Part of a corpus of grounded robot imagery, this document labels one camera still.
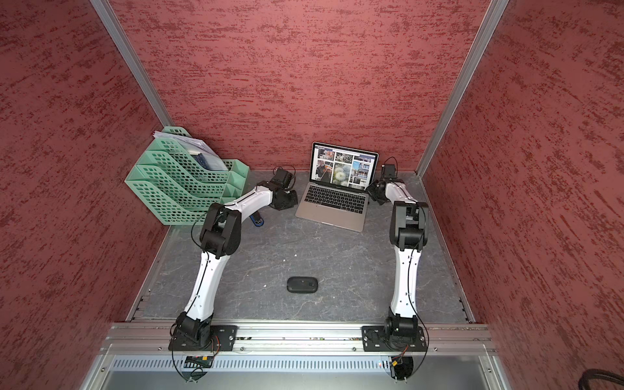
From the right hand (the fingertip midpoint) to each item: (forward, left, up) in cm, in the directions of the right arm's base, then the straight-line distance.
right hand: (368, 193), depth 112 cm
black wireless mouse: (-42, +30, +2) cm, 52 cm away
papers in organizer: (+9, +74, +18) cm, 77 cm away
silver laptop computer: (+5, +13, +5) cm, 15 cm away
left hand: (-7, +34, +1) cm, 35 cm away
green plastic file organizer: (+1, +84, +13) cm, 85 cm away
